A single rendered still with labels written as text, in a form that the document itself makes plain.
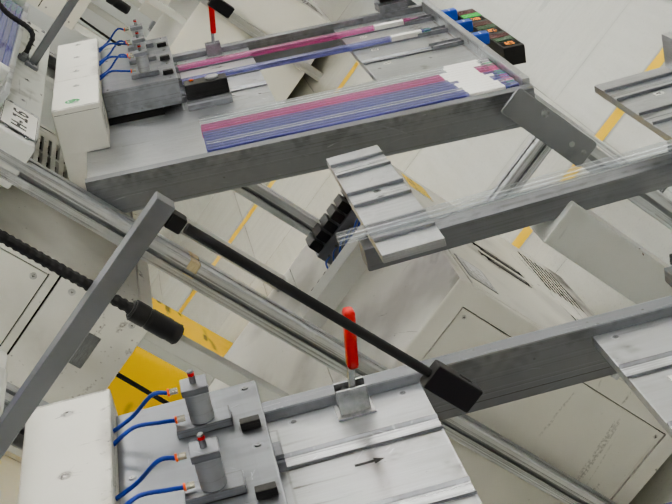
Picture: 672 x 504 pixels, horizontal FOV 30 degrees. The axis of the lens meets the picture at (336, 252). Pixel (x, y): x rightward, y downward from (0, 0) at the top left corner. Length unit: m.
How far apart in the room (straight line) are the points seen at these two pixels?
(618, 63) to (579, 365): 2.23
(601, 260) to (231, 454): 0.64
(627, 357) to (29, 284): 1.06
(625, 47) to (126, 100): 1.66
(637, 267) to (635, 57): 1.86
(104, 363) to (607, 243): 0.88
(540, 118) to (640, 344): 0.78
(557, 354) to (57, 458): 0.50
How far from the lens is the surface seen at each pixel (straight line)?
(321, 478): 1.14
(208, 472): 1.02
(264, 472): 1.05
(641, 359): 1.23
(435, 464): 1.12
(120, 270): 0.89
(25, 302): 2.01
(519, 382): 1.28
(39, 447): 1.14
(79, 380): 2.07
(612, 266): 1.58
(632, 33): 3.51
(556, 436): 2.28
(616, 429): 2.32
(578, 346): 1.28
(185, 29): 5.51
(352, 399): 1.20
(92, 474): 1.08
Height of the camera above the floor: 1.54
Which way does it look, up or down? 21 degrees down
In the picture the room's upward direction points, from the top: 58 degrees counter-clockwise
